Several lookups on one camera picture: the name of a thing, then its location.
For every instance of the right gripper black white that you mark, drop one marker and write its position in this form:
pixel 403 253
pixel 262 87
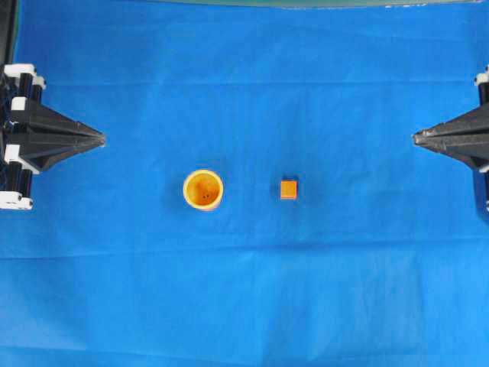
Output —
pixel 463 138

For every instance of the orange cube block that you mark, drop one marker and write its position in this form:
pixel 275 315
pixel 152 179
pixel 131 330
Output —
pixel 288 189

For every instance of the yellow orange plastic cup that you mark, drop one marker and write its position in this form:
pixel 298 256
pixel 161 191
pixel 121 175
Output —
pixel 203 190

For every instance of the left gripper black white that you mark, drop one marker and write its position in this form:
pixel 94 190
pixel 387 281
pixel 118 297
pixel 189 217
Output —
pixel 21 92

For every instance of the black frame post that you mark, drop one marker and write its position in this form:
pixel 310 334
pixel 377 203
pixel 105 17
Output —
pixel 8 29

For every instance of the blue table cloth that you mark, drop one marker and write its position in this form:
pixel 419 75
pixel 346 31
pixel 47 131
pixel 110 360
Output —
pixel 382 260

